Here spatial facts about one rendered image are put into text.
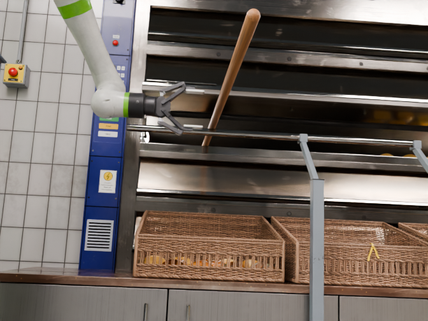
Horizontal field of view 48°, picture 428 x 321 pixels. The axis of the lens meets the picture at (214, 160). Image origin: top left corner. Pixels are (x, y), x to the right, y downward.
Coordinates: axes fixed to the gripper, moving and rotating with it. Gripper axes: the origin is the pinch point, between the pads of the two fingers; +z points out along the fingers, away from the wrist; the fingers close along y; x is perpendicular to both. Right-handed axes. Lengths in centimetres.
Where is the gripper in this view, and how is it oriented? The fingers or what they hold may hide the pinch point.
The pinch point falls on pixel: (200, 109)
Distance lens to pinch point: 180.1
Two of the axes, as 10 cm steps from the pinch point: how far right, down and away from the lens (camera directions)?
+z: 10.0, 0.6, 0.7
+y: -0.4, 9.8, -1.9
